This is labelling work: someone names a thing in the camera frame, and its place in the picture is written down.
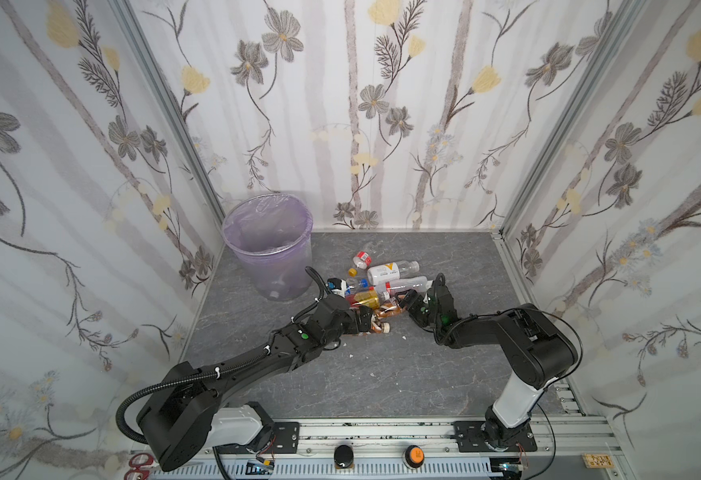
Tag orange knob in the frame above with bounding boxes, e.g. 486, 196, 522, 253
404, 445, 426, 469

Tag purple lined waste bin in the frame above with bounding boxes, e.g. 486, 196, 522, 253
222, 193, 314, 302

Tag brown coffee bottle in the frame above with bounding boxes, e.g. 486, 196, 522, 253
376, 303, 402, 318
371, 319, 391, 334

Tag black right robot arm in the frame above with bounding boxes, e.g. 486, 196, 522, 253
395, 274, 582, 451

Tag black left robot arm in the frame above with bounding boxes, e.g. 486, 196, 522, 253
114, 267, 374, 472

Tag black knob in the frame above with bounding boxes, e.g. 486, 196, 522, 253
332, 444, 355, 470

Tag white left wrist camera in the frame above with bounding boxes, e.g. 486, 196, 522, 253
326, 277, 356, 297

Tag small wooden tag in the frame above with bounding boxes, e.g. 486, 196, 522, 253
582, 454, 616, 469

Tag red handled scissors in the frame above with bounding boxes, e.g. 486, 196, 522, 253
124, 452, 156, 480

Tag small bottle red white cap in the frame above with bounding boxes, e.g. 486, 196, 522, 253
353, 251, 372, 270

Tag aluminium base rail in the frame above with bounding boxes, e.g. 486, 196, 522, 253
150, 414, 636, 479

